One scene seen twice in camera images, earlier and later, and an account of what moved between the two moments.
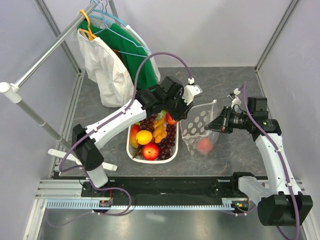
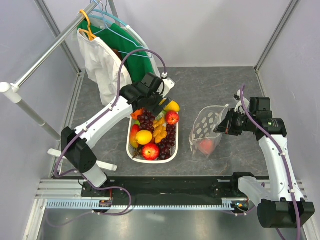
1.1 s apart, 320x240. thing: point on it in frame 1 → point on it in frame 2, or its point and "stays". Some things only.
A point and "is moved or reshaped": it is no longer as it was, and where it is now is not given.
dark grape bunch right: x=165 y=147 stays
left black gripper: x=183 y=114 → x=156 y=109
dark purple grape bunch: x=147 y=123 stays
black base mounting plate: x=231 y=189 stays
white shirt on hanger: x=107 y=68 stays
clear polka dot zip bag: x=200 y=141 is moved or reshaped
